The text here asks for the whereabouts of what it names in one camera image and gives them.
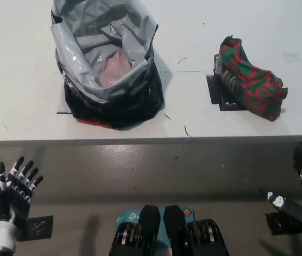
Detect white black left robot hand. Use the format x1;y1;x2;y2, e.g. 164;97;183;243
0;156;44;253

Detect red green plaid cloth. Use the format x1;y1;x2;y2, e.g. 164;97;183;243
213;35;288;123

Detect black plastic shopping bag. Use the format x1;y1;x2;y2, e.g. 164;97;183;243
51;0;165;131

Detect black floor tape patch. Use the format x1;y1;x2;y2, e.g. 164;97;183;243
20;215;54;242
264;212;302;236

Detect teal router box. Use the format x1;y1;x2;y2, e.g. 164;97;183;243
115;204;194;242

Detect large black tape patch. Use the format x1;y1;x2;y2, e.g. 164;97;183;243
206;54;247;111

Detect pink paper sheet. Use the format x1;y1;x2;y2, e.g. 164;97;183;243
97;49;136;87

